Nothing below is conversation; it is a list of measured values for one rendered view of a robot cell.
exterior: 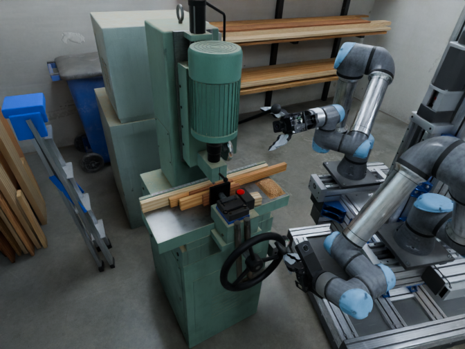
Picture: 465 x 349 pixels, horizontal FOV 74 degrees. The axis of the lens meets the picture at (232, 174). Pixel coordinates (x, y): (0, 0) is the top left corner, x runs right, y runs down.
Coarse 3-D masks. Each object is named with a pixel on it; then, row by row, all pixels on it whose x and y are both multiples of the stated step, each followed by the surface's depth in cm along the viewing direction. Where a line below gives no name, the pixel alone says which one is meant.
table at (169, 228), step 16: (160, 208) 124; (176, 208) 124; (192, 208) 125; (208, 208) 125; (256, 208) 128; (272, 208) 134; (160, 224) 117; (176, 224) 117; (192, 224) 118; (208, 224) 118; (160, 240) 111; (176, 240) 114; (192, 240) 118
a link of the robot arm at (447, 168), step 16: (464, 144) 78; (448, 160) 78; (464, 160) 75; (432, 176) 84; (448, 176) 78; (464, 176) 75; (448, 192) 85; (464, 192) 77; (464, 208) 86; (448, 224) 105; (464, 224) 93; (448, 240) 107; (464, 240) 100; (464, 256) 104
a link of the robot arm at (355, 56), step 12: (348, 48) 128; (360, 48) 127; (372, 48) 125; (336, 60) 131; (348, 60) 129; (360, 60) 127; (336, 72) 138; (348, 72) 132; (360, 72) 131; (348, 84) 137; (336, 96) 143; (348, 96) 140; (348, 108) 145
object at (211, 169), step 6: (204, 150) 129; (198, 156) 128; (204, 156) 125; (198, 162) 130; (204, 162) 124; (210, 162) 122; (222, 162) 123; (204, 168) 126; (210, 168) 120; (216, 168) 120; (222, 168) 122; (210, 174) 121; (216, 174) 122; (222, 174) 123; (210, 180) 123; (216, 180) 123
